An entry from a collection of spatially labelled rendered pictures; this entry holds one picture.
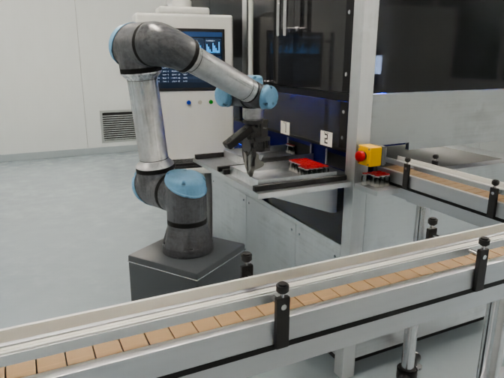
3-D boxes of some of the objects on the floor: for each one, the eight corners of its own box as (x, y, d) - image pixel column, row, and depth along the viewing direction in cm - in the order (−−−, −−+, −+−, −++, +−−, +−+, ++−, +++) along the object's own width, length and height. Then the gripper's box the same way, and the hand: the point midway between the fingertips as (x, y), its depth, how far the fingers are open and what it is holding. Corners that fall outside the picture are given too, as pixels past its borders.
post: (346, 368, 214) (379, -181, 159) (354, 376, 209) (392, -189, 153) (333, 372, 212) (364, -185, 156) (341, 380, 207) (376, -194, 151)
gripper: (271, 119, 170) (271, 177, 177) (259, 116, 178) (260, 172, 185) (249, 121, 167) (250, 180, 173) (238, 118, 175) (240, 174, 181)
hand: (248, 173), depth 177 cm, fingers closed
